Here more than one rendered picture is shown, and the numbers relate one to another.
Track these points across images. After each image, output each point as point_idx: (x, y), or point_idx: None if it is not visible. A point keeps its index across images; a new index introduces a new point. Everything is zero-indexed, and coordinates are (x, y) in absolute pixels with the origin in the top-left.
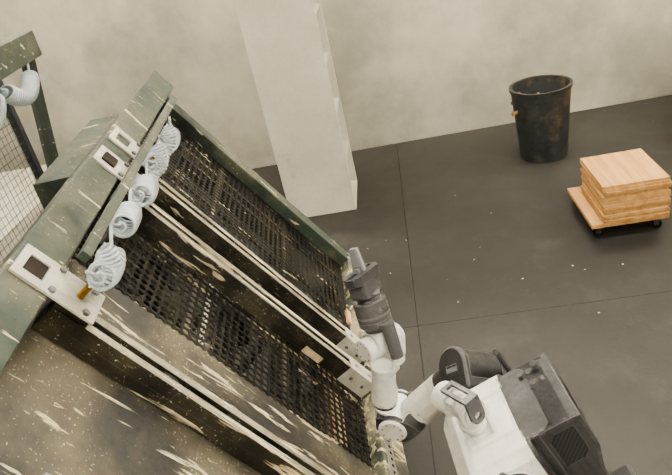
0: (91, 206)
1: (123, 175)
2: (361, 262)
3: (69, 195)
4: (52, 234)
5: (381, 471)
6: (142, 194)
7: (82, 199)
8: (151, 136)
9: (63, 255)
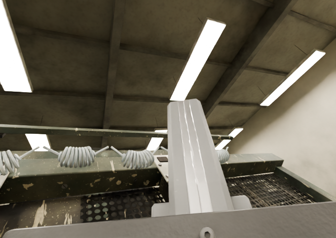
0: (106, 167)
1: (160, 165)
2: (181, 154)
3: (99, 159)
4: (46, 164)
5: None
6: (123, 155)
7: (106, 163)
8: (165, 132)
9: (29, 172)
